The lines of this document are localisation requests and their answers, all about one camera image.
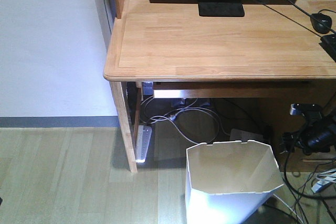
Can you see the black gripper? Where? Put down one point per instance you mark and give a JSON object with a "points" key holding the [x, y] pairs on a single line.
{"points": [[291, 140]]}

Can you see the white plastic trash bin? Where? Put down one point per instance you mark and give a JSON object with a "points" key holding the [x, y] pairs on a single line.
{"points": [[226, 182]]}

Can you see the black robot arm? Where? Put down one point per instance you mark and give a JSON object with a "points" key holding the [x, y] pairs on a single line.
{"points": [[315, 137]]}

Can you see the white box under desk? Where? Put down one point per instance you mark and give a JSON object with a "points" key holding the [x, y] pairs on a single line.
{"points": [[244, 136]]}

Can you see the black keyboard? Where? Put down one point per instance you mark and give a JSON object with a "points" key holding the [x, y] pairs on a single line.
{"points": [[328, 43]]}

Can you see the black computer mouse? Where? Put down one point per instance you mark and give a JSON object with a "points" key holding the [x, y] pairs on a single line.
{"points": [[321, 23]]}

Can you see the white power strip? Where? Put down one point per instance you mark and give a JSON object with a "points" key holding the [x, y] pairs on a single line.
{"points": [[142, 143]]}

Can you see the black monitor stand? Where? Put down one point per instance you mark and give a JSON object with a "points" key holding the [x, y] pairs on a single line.
{"points": [[220, 8]]}

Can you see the wooden desk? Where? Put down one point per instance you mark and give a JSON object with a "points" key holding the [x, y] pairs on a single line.
{"points": [[268, 53]]}

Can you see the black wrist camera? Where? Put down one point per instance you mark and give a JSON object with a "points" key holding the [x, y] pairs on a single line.
{"points": [[309, 111]]}

